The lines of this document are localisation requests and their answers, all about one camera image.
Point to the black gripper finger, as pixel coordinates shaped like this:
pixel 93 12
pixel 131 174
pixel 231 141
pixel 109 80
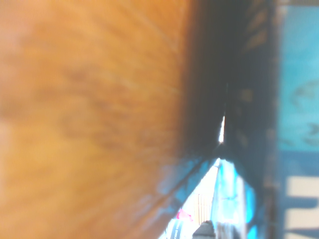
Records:
pixel 205 231

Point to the blue paperback book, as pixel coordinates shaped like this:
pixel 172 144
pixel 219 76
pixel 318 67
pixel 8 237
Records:
pixel 299 74

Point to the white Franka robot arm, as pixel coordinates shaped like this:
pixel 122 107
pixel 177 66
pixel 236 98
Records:
pixel 175 230

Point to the wooden bookshelf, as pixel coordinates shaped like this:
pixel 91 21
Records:
pixel 74 99

